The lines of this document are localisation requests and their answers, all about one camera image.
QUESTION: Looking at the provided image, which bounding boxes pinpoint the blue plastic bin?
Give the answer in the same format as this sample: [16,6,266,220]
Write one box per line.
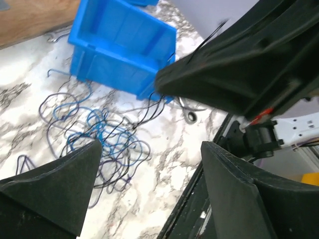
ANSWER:
[126,0,159,7]
[68,0,176,101]

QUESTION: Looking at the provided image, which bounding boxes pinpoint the light blue thin cable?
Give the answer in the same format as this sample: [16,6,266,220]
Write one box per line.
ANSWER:
[53,79,152,167]

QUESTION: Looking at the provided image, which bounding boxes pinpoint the silver ratchet wrench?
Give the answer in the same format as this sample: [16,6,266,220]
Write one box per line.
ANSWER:
[178,97,206,124]

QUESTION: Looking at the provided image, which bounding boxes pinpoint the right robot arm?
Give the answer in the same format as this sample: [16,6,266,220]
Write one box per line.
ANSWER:
[155,0,319,159]

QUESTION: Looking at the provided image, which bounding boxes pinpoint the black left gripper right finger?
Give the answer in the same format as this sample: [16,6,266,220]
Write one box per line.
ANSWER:
[201,141,319,239]

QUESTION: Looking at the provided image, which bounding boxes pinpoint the far blue plastic bin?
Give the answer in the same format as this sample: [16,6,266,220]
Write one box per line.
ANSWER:
[126,0,159,7]

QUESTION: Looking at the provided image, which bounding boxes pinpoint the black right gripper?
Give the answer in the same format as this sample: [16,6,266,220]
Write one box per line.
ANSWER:
[155,0,319,121]

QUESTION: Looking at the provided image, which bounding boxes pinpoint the black thin cable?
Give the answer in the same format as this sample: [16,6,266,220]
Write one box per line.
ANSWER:
[59,21,227,190]

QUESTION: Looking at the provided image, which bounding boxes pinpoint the near blue plastic bin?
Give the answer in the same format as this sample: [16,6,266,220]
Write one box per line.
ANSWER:
[68,0,176,101]

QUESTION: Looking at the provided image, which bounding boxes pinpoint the brown wooden board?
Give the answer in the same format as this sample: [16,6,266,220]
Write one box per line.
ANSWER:
[0,0,80,49]

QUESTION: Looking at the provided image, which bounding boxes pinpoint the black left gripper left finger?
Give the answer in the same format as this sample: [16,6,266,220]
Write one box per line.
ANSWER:
[0,140,102,239]

